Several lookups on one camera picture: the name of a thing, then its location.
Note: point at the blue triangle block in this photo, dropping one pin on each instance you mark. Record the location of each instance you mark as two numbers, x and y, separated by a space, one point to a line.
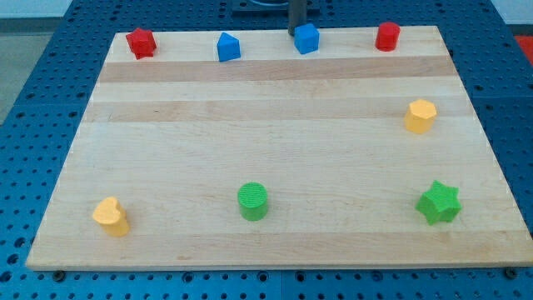
228 47

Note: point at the red star block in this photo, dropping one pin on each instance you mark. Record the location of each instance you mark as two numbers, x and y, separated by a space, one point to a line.
141 43

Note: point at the green star block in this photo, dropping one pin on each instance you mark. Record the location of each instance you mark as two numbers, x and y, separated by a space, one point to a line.
439 203

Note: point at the green cylinder block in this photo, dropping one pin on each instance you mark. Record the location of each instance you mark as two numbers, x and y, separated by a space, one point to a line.
252 198

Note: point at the wooden board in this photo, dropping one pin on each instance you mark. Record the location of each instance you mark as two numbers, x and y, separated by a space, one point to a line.
174 136

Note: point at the blue cube block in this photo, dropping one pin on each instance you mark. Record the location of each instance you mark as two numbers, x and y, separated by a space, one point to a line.
306 38

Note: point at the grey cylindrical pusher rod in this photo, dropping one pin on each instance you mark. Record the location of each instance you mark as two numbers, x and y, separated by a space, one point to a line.
296 12

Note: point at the yellow hexagon block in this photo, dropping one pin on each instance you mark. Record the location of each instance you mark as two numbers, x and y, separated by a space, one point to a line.
420 116

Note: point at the red cylinder block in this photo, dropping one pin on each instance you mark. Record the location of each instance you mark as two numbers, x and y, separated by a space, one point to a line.
387 36

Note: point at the yellow heart block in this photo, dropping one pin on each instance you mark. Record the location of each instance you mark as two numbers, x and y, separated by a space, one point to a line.
110 215

